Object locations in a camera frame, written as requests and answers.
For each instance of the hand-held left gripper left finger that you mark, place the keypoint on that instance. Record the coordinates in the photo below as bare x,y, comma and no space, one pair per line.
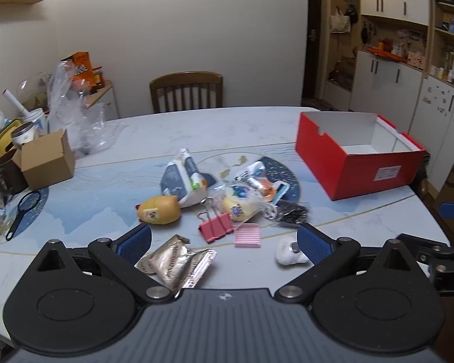
136,239

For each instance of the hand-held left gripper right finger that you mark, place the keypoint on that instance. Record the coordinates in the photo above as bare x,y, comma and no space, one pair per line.
313,244

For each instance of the white plastic gadget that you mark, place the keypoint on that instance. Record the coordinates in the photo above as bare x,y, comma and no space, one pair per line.
287,251

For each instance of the bag of black clips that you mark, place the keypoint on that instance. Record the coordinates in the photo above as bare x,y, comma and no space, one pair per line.
292,212

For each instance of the yellow mango-shaped toy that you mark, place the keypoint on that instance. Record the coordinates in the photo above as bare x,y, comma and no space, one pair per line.
160,210

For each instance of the pink striped eraser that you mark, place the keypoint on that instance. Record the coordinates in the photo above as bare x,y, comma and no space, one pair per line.
248,235

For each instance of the blue white tissue pack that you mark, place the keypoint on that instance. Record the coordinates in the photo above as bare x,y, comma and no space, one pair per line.
177,181

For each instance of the white sausage packet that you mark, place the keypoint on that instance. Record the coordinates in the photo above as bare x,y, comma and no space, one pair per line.
266,188

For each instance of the pink binder clip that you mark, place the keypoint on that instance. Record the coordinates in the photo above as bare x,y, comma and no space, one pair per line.
216,228

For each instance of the yellow snack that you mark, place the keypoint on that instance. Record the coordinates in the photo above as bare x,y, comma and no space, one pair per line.
239,207

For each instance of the red cardboard box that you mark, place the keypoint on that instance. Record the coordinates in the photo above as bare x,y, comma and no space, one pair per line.
363,176

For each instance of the white marble desktop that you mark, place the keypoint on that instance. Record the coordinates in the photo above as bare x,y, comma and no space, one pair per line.
136,136

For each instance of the brown cardboard box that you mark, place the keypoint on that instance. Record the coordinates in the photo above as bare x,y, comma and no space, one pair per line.
47,162

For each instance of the black magnifying glass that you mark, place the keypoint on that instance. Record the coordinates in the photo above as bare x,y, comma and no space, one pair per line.
13,228

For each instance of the clear plastic bag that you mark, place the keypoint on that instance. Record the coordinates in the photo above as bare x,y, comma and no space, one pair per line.
73,117

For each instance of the white side cabinet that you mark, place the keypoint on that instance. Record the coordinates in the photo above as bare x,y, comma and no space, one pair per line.
104,100

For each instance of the white cup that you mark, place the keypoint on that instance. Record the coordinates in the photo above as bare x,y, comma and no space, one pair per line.
38,121

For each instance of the dark sauce jar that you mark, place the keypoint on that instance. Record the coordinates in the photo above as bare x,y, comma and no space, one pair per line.
98,77

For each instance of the wooden chair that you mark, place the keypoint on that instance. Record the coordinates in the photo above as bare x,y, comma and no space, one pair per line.
185,79

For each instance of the orange snack box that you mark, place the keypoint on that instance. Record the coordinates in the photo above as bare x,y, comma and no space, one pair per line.
81,66

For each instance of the white paper roll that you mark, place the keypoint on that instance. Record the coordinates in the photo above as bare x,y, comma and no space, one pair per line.
17,102

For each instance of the dark wooden door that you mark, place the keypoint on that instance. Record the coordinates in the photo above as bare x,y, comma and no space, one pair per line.
312,45

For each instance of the hanging tote bag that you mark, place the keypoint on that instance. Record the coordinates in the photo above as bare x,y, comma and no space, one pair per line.
339,22

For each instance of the white wall cabinets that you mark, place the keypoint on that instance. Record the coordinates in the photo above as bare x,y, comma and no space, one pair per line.
386,79

